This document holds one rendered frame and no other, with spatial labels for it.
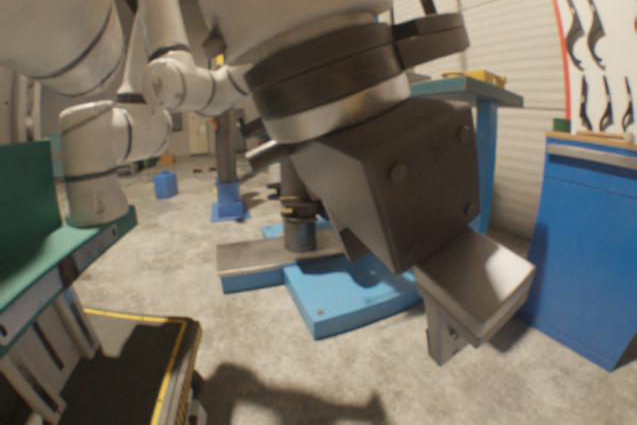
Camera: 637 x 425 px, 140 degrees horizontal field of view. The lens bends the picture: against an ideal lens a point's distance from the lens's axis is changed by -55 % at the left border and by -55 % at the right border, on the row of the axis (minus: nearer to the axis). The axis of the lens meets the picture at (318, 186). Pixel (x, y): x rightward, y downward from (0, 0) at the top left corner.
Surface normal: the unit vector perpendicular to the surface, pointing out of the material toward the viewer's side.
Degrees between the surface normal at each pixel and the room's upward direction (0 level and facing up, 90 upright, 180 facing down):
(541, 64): 90
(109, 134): 89
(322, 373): 0
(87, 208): 68
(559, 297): 90
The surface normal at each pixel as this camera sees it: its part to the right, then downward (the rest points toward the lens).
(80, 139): 0.61, 0.17
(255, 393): -0.01, -0.98
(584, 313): -0.93, 0.09
